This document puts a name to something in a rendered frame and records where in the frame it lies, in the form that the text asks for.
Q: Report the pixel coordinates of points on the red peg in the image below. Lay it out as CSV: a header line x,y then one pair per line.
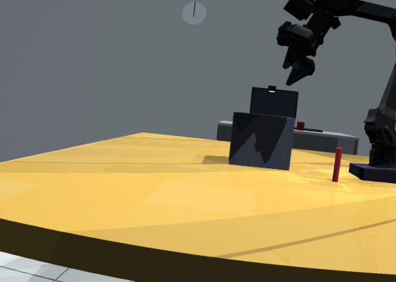
x,y
337,164

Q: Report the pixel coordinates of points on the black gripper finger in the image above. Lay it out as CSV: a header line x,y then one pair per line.
x,y
296,50
297,73

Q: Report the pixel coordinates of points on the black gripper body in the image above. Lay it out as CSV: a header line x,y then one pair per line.
x,y
311,34

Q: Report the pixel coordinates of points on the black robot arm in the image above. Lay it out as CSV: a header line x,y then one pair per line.
x,y
380,122

